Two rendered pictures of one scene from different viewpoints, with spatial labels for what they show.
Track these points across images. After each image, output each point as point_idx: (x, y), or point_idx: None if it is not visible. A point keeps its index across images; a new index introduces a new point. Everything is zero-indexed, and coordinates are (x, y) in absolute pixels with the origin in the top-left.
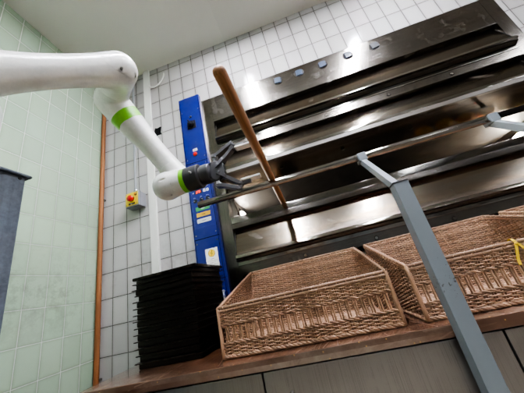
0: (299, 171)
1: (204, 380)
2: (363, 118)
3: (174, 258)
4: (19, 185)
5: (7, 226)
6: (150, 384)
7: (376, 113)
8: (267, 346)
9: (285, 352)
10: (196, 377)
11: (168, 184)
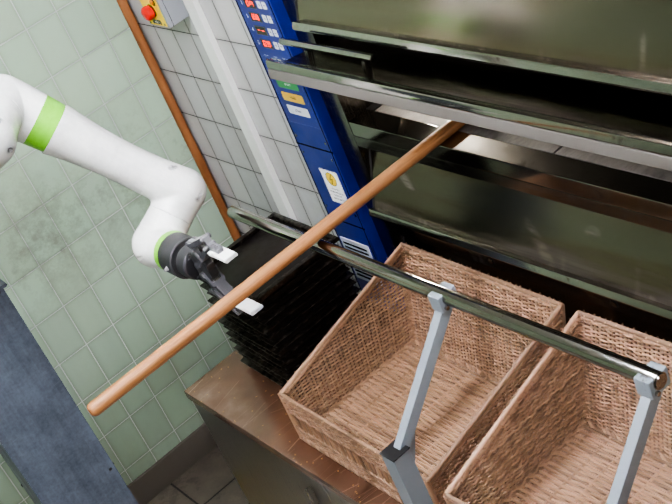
0: (352, 259)
1: (278, 456)
2: (609, 14)
3: (279, 145)
4: (4, 299)
5: (25, 341)
6: (238, 428)
7: (645, 14)
8: (334, 456)
9: (342, 477)
10: (270, 449)
11: (150, 265)
